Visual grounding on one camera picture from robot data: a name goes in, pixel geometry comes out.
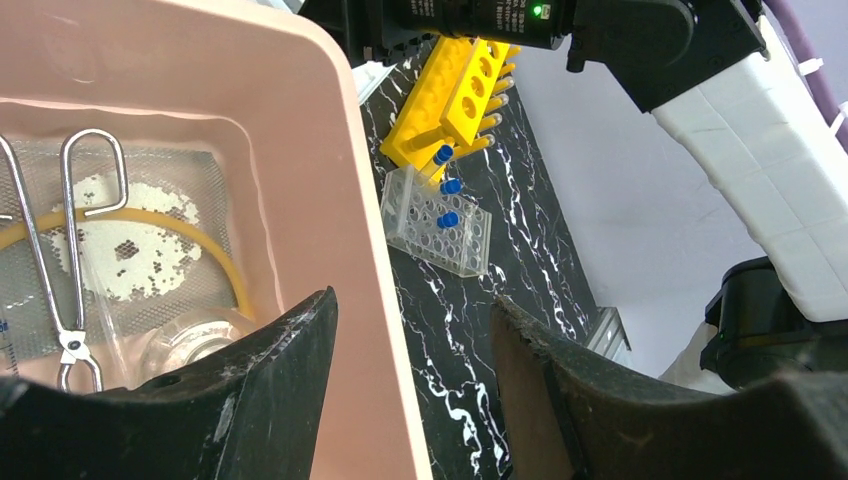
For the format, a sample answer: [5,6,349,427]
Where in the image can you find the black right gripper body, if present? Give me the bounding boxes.
[298,0,697,74]

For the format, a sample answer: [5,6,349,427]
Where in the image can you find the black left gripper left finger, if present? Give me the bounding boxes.
[1,288,338,479]

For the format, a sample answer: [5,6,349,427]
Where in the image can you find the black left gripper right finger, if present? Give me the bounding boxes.
[490,297,847,479]

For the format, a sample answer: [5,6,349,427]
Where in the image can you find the clear glass flask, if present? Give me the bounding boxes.
[138,308,257,383]

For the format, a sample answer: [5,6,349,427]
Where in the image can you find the metal crucible tongs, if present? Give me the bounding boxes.
[0,128,131,395]

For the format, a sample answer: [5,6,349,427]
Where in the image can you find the blue cap small vial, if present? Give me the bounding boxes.
[436,211,460,230]

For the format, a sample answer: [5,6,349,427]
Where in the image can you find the yellow test tube rack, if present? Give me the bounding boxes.
[380,37,521,170]

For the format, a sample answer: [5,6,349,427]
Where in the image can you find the blue base graduated cylinder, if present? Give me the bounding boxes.
[1,314,20,377]

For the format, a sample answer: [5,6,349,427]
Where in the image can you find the yellow rubber tube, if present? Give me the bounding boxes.
[0,207,256,319]

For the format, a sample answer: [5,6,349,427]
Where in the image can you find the white container lid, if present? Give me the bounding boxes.
[352,61,396,105]

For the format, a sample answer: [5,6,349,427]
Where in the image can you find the pink plastic bin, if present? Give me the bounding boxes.
[1,1,431,479]

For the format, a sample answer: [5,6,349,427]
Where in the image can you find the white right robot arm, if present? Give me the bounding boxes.
[299,1,847,393]

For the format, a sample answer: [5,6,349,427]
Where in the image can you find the clear plastic tube rack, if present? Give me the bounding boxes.
[380,166,492,278]

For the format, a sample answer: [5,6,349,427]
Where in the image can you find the blue cap vial in rack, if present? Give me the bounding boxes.
[432,144,454,166]

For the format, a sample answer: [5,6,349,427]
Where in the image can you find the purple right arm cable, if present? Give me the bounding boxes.
[761,0,848,154]

